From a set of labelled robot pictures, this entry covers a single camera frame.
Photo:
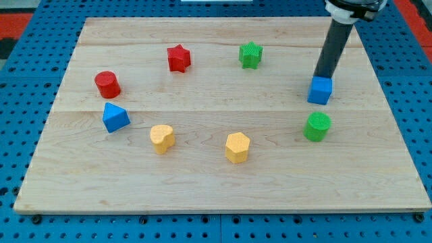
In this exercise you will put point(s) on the red cylinder block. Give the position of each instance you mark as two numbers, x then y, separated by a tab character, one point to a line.
107	84

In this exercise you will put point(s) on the green star block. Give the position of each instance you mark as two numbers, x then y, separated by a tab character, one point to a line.
250	55

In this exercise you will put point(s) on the yellow heart block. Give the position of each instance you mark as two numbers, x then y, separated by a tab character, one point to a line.
162	138

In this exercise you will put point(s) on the blue triangle block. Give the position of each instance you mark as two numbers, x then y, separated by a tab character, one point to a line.
115	117

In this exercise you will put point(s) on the blue cube block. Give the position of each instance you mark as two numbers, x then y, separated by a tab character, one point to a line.
320	90

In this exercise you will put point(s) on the red star block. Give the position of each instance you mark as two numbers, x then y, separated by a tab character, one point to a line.
178	58

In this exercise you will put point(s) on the wooden board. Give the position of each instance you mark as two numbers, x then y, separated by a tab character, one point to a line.
361	166

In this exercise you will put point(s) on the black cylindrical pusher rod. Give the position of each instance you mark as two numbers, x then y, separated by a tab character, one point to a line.
335	42

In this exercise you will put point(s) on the yellow hexagon block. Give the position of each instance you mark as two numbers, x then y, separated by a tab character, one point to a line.
237	147

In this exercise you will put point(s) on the green cylinder block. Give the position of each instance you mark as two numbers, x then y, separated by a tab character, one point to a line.
317	126

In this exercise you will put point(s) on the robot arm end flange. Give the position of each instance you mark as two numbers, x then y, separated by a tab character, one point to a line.
350	11

